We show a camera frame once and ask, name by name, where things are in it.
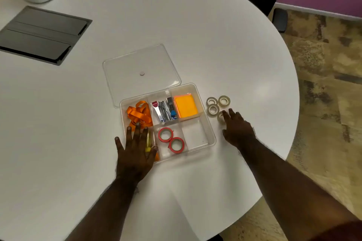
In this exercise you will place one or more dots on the person's left hand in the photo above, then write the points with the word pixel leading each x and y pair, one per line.
pixel 134 159

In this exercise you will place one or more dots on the person's right hand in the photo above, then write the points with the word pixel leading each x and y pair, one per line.
pixel 239 132

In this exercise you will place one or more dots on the transparent tape roll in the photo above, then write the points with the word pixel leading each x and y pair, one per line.
pixel 208 111
pixel 219 101
pixel 207 100
pixel 219 118

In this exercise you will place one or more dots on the clear plastic organizer box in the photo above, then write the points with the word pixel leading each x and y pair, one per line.
pixel 195 136

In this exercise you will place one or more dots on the clear plastic lid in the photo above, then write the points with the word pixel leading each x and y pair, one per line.
pixel 135 63

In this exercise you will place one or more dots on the person's right forearm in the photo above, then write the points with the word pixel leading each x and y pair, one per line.
pixel 288 190

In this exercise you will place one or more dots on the person's left forearm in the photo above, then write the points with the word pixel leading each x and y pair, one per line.
pixel 107 212

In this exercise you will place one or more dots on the red tape roll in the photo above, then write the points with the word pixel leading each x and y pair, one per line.
pixel 159 135
pixel 170 146

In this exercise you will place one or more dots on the yellow-capped small tube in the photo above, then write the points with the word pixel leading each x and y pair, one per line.
pixel 148 143

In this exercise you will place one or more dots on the orange-capped small tube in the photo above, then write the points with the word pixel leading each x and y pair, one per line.
pixel 157 157

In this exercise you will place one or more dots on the orange ribbon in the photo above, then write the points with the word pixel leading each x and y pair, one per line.
pixel 138 116

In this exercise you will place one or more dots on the pink-tipped nail clipper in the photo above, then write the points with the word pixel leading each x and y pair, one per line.
pixel 157 112

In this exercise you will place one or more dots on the orange sticky note pad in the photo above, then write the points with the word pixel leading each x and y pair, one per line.
pixel 185 106

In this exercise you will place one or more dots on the blue-tipped nail clipper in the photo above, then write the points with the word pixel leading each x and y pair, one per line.
pixel 173 113

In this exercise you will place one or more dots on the black chair armrest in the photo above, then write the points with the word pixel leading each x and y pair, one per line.
pixel 280 20

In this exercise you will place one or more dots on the dark red shirt sleeve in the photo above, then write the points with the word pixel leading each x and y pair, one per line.
pixel 342 232

